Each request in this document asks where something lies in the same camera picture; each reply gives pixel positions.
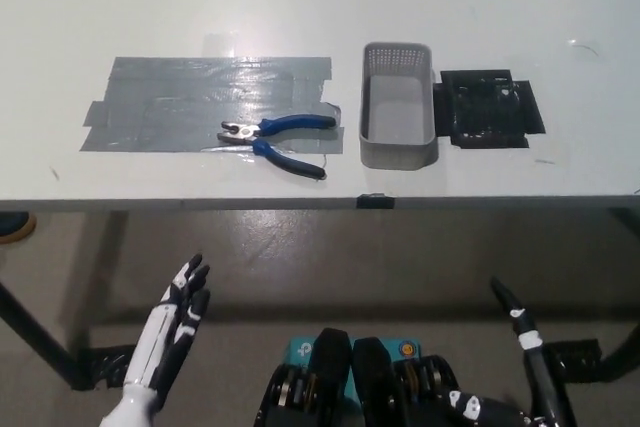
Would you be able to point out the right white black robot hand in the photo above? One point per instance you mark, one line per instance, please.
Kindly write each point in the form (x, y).
(500, 412)

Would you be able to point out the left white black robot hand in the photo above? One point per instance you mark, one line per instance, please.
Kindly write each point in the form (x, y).
(175, 317)

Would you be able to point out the black teal robot torso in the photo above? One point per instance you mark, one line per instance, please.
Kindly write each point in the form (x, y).
(367, 377)

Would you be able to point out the black floor tape patch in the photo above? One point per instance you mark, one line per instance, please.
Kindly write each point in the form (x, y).
(107, 364)
(575, 357)

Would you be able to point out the small black tape piece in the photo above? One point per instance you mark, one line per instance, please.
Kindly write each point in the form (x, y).
(376, 201)

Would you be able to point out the grey perforated plastic basket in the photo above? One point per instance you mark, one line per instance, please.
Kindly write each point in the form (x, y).
(397, 152)

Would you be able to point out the grey duct tape patch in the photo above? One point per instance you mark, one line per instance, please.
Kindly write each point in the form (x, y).
(175, 107)

